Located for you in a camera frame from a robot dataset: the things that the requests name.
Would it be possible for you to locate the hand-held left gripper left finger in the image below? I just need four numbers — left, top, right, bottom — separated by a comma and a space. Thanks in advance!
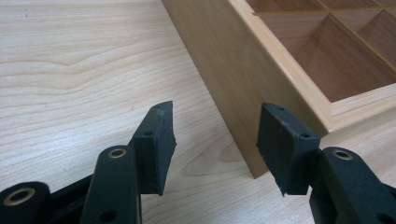
78, 100, 177, 224

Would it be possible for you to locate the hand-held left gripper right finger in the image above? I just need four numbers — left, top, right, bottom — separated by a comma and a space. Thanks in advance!
256, 103, 396, 224

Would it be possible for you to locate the wooden compartment box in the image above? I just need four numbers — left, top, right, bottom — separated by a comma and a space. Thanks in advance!
161, 0, 396, 179

